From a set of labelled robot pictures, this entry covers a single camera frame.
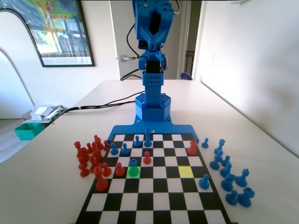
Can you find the blue tall piece back row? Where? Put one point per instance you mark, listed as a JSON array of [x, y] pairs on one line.
[[147, 140]]

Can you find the blue chess pawn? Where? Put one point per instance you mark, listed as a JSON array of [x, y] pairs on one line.
[[137, 142], [226, 162], [232, 199], [205, 183], [113, 150], [125, 151], [205, 144]]

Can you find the blue plastic chess queen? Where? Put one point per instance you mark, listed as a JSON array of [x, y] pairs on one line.
[[220, 145]]

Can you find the blue chess bishop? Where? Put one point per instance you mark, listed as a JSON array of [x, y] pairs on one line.
[[226, 171], [215, 163]]

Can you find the blue chess rook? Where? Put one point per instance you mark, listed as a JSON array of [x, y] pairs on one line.
[[245, 199]]

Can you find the white door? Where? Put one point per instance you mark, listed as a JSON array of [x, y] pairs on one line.
[[121, 28]]

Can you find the small blue object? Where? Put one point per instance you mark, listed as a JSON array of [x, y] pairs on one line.
[[186, 75]]

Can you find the black framed poster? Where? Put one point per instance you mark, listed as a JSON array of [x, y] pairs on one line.
[[63, 35]]

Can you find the large white arched panel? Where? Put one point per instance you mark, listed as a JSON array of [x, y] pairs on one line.
[[11, 28]]

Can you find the green plastic box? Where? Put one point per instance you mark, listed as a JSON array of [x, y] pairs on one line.
[[26, 131]]

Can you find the black and white chessboard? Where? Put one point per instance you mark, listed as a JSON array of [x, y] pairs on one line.
[[151, 198]]

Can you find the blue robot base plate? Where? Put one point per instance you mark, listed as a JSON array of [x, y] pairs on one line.
[[182, 129]]

